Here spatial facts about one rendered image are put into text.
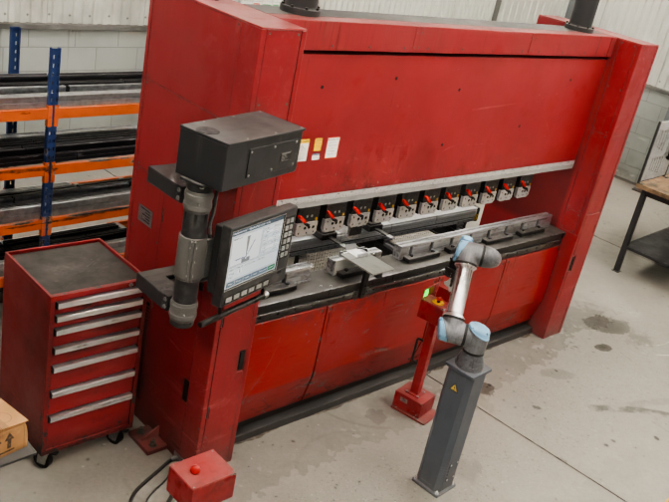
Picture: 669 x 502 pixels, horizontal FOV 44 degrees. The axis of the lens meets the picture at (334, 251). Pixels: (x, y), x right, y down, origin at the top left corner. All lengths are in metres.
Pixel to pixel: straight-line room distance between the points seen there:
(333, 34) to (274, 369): 1.80
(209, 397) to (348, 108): 1.61
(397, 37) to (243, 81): 1.06
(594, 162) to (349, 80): 2.54
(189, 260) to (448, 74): 2.09
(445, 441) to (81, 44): 5.21
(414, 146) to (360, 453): 1.76
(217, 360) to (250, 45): 1.52
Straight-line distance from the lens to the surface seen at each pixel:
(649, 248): 8.64
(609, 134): 6.21
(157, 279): 3.66
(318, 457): 4.77
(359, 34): 4.18
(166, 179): 3.41
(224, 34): 3.72
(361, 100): 4.35
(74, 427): 4.39
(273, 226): 3.51
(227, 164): 3.15
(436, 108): 4.82
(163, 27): 4.11
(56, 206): 5.43
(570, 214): 6.40
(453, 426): 4.50
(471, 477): 4.97
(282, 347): 4.55
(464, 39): 4.80
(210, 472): 3.29
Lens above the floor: 2.88
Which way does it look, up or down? 23 degrees down
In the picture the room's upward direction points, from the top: 12 degrees clockwise
